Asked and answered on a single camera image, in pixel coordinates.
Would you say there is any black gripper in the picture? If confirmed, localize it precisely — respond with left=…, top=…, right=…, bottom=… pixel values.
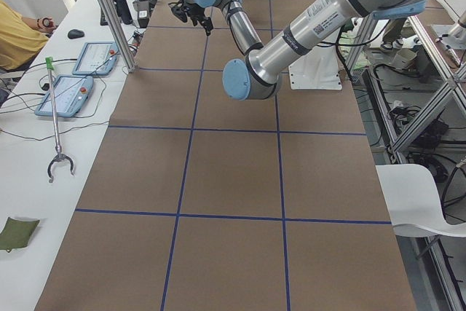
left=183, top=0, right=213, bottom=36

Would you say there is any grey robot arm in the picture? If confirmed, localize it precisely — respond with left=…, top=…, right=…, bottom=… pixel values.
left=169, top=0, right=264, bottom=55
left=222, top=0, right=427, bottom=101

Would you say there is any black water bottle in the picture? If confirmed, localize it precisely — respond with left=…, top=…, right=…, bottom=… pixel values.
left=113, top=0, right=133, bottom=25

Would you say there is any far blue teach pendant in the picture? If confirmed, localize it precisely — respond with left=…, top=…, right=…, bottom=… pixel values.
left=72, top=42, right=119, bottom=76

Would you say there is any blue teach pendant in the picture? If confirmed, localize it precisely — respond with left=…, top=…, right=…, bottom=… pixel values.
left=54, top=75, right=94, bottom=118
left=72, top=42, right=119, bottom=76

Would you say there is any black computer mouse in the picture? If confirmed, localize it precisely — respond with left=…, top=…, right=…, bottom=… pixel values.
left=67, top=29, right=84, bottom=39

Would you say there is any near blue teach pendant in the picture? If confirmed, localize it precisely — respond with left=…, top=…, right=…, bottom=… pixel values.
left=54, top=75, right=94, bottom=118

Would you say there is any person in yellow shirt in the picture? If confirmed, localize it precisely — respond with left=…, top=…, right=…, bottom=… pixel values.
left=1, top=1, right=56, bottom=71

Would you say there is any green cloth pouch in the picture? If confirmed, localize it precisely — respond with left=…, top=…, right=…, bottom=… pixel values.
left=1, top=217, right=40, bottom=252

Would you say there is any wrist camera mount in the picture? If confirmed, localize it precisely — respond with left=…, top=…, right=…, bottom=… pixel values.
left=168, top=0, right=187, bottom=23

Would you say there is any aluminium frame post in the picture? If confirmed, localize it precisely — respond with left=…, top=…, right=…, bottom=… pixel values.
left=98, top=0, right=136, bottom=73

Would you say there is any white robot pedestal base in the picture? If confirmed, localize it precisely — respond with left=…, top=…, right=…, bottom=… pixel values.
left=288, top=11, right=342, bottom=90

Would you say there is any green handled reacher grabber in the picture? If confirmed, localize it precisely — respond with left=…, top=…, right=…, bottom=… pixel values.
left=45, top=57, right=74, bottom=183

